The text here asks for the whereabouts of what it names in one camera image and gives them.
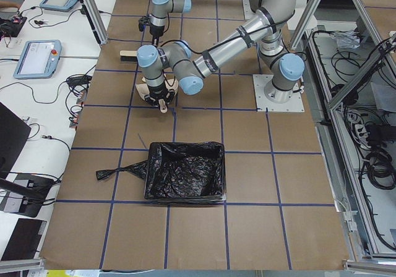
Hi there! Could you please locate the beige plastic dustpan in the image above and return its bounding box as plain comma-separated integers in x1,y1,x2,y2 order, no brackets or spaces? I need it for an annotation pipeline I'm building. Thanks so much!
135,77,179,113

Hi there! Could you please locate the beige hand brush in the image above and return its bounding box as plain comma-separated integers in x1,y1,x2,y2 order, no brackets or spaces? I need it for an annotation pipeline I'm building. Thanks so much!
119,50,137,62

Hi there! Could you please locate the bin with black bag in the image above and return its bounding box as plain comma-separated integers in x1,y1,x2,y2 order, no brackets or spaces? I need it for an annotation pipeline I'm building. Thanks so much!
95,142,226,205

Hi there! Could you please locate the near teach pendant tablet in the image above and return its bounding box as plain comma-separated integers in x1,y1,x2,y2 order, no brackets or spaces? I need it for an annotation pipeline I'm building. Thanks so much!
13,40,62,80

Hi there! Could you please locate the black monitor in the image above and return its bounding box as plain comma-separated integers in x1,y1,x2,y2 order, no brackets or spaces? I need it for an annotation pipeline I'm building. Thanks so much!
1,103,31,179

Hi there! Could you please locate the black monitor stand base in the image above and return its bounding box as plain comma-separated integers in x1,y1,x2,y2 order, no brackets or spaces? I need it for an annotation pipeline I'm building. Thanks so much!
1,173,55,218

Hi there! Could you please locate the aluminium frame post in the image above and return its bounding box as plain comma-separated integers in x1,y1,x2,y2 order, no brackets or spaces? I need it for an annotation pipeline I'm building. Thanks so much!
79,0,108,46

